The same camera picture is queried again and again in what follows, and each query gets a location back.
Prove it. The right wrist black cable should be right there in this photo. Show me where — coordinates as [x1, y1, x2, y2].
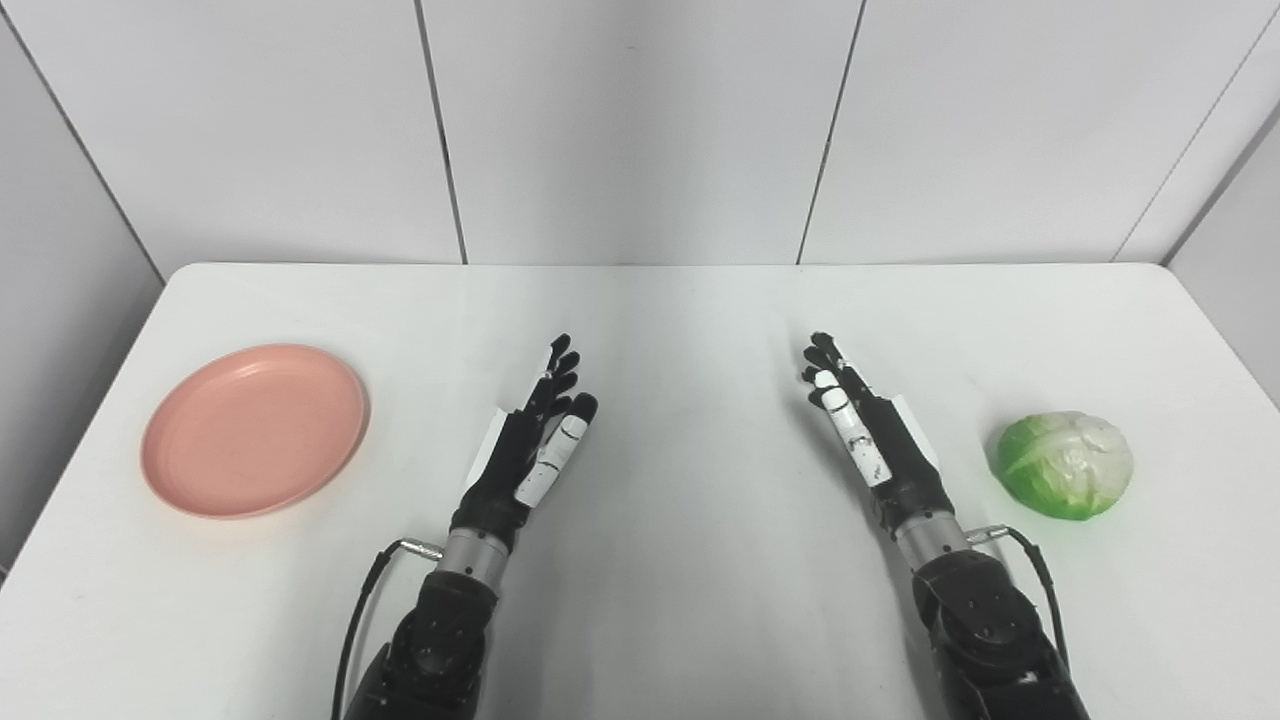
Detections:
[967, 524, 1072, 673]

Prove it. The green white cabbage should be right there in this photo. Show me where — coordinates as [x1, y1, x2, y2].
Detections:
[995, 411, 1135, 521]

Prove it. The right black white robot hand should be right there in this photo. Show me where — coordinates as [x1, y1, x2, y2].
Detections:
[802, 332, 956, 533]

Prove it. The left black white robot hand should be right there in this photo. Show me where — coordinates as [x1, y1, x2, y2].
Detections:
[450, 334, 600, 549]

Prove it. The pink round plate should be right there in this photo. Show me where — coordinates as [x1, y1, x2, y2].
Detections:
[140, 344, 371, 520]

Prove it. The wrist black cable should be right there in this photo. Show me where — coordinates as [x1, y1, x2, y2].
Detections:
[967, 524, 1072, 673]
[332, 539, 445, 720]

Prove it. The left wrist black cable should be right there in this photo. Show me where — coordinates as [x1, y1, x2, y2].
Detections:
[332, 539, 445, 720]

